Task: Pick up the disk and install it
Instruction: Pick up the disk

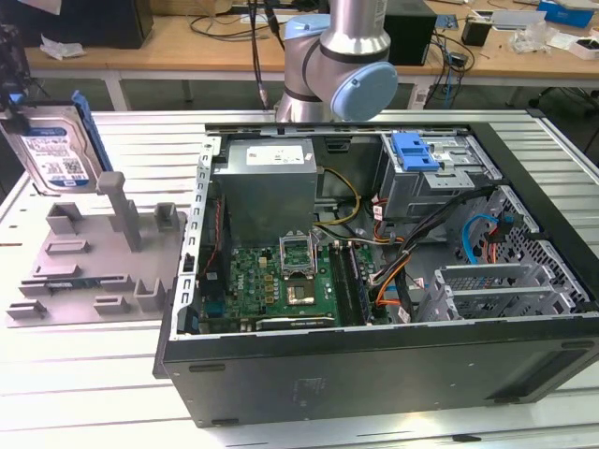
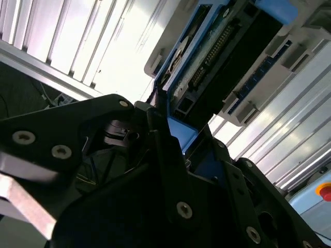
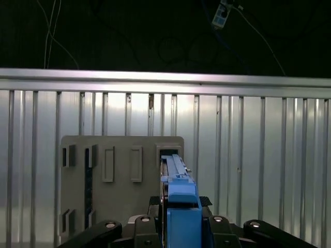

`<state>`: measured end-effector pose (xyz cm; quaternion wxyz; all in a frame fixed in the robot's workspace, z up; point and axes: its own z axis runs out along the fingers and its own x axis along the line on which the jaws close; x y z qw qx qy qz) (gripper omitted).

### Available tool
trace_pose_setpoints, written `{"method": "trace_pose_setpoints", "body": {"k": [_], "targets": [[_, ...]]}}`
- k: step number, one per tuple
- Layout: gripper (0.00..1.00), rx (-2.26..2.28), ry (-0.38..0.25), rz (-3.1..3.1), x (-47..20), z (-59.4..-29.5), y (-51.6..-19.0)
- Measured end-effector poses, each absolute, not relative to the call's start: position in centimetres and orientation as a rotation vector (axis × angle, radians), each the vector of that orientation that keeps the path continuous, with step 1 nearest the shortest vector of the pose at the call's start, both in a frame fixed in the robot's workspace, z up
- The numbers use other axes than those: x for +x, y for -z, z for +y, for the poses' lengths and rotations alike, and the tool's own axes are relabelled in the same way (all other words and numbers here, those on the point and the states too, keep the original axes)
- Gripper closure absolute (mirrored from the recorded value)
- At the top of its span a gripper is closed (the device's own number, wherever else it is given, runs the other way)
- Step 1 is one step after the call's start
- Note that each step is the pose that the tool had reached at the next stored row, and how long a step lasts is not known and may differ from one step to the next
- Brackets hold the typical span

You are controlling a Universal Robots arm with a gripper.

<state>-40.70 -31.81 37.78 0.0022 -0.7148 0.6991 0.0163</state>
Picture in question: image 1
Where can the crumpled white plastic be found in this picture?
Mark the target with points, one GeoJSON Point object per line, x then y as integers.
{"type": "Point", "coordinates": [61, 47]}

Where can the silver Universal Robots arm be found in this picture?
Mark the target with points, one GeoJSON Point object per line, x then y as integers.
{"type": "Point", "coordinates": [337, 61]}

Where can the black box on desk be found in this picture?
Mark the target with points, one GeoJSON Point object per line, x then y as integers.
{"type": "Point", "coordinates": [412, 39]}

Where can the wooden desk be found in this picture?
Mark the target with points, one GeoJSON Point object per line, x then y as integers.
{"type": "Point", "coordinates": [140, 51]}

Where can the metal disk bay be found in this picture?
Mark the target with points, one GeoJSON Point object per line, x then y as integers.
{"type": "Point", "coordinates": [496, 290]}

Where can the blue plastic cage latch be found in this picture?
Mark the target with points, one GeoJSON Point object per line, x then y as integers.
{"type": "Point", "coordinates": [414, 152]}

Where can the black graphics card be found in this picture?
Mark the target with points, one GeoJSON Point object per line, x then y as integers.
{"type": "Point", "coordinates": [295, 322]}

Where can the hard disk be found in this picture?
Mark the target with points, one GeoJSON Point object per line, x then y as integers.
{"type": "Point", "coordinates": [51, 149]}

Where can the metal optical drive cage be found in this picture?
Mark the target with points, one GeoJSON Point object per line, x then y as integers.
{"type": "Point", "coordinates": [421, 196]}

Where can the blue cardboard box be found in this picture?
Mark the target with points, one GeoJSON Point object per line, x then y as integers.
{"type": "Point", "coordinates": [566, 13]}

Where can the black PC case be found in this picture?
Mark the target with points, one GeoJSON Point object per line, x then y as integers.
{"type": "Point", "coordinates": [374, 374]}

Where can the CPU socket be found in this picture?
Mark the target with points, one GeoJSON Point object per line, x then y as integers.
{"type": "Point", "coordinates": [299, 294]}

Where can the black RAM slot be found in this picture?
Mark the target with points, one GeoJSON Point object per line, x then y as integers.
{"type": "Point", "coordinates": [360, 280]}
{"type": "Point", "coordinates": [346, 280]}
{"type": "Point", "coordinates": [339, 280]}
{"type": "Point", "coordinates": [353, 280]}

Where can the grey parts rack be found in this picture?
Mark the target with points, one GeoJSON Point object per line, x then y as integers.
{"type": "Point", "coordinates": [103, 266]}

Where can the clear plastic packaging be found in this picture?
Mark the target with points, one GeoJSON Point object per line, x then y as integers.
{"type": "Point", "coordinates": [529, 37]}

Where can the grey power supply unit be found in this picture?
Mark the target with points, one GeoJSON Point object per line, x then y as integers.
{"type": "Point", "coordinates": [262, 196]}

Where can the large black computer tower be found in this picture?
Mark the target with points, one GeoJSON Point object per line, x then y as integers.
{"type": "Point", "coordinates": [93, 23]}

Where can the green motherboard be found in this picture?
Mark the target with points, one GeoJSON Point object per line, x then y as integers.
{"type": "Point", "coordinates": [252, 280]}

